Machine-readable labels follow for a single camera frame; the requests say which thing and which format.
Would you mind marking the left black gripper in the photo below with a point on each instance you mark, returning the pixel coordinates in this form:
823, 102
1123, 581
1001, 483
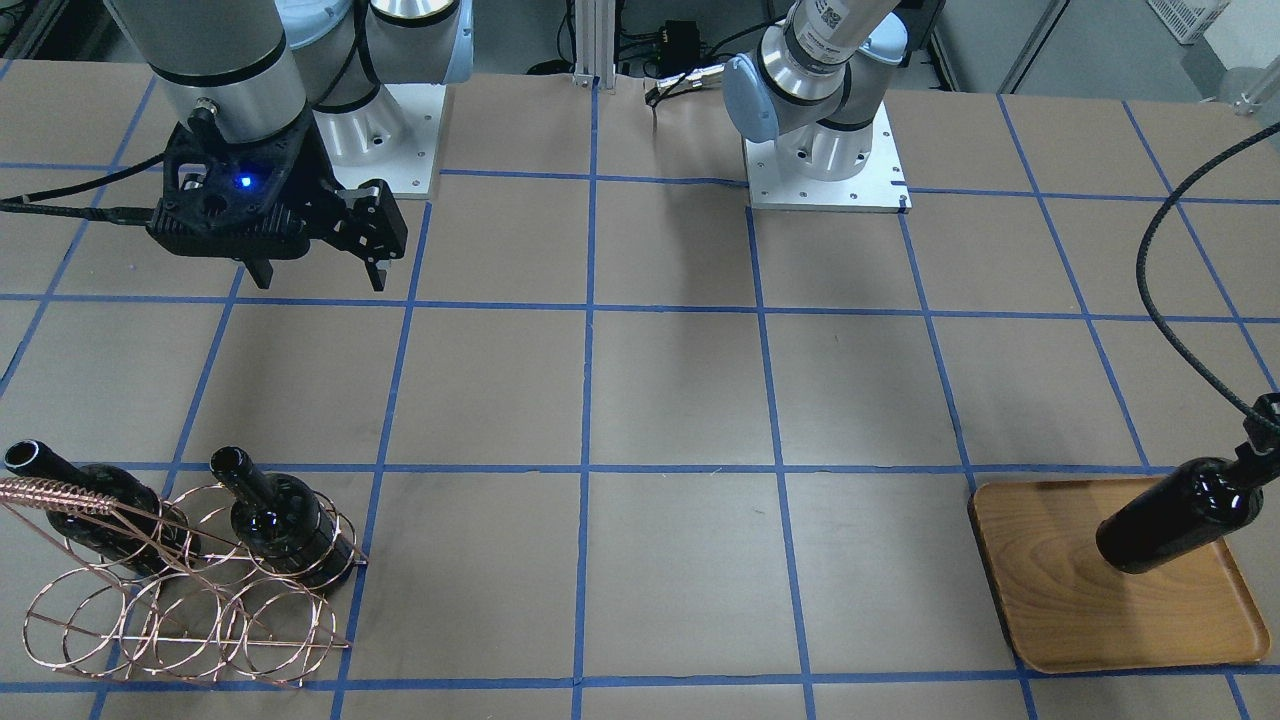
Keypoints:
1268, 413

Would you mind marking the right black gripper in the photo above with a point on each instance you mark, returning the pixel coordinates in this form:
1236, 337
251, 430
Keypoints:
322, 190

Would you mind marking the dark wine bottle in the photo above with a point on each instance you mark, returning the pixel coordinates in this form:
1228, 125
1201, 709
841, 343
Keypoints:
1200, 502

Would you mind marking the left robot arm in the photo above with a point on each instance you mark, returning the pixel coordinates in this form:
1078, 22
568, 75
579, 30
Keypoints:
807, 99

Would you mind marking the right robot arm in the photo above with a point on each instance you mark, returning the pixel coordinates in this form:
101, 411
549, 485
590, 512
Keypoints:
263, 62

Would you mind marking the wooden tray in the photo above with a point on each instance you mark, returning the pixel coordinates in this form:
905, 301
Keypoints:
1065, 610

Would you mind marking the dark wine bottle end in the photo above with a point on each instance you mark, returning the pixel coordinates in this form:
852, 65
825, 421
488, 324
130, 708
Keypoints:
281, 521
140, 534

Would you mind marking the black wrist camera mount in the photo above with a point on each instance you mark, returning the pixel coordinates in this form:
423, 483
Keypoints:
234, 200

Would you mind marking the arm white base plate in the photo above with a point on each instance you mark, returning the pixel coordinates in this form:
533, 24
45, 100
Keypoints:
817, 168
397, 138

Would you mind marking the copper wire bottle basket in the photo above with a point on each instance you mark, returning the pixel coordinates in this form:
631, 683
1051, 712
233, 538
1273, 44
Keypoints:
216, 615

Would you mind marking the aluminium frame post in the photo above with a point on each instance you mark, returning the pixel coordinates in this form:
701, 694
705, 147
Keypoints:
594, 40

